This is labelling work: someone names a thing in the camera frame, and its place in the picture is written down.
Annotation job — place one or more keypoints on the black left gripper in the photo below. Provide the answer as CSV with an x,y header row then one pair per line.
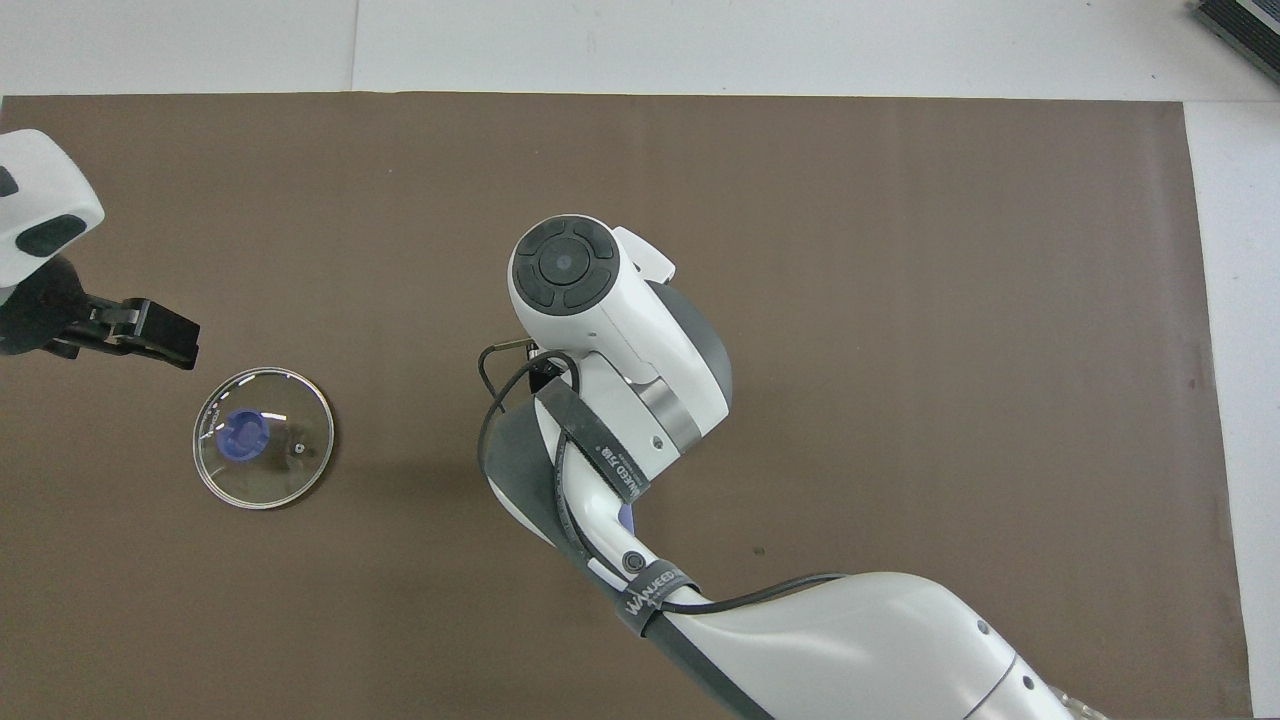
x,y
165,335

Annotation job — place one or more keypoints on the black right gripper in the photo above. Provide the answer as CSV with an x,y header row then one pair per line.
x,y
545,372

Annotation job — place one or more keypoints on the glass lid with blue knob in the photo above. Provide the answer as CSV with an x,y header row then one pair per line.
x,y
270,450

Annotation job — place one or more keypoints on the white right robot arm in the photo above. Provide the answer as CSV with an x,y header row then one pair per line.
x,y
620,300

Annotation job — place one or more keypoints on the brown table mat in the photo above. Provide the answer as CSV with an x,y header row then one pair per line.
x,y
900,300

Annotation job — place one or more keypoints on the dark ribbed device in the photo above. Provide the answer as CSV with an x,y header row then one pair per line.
x,y
1245,20

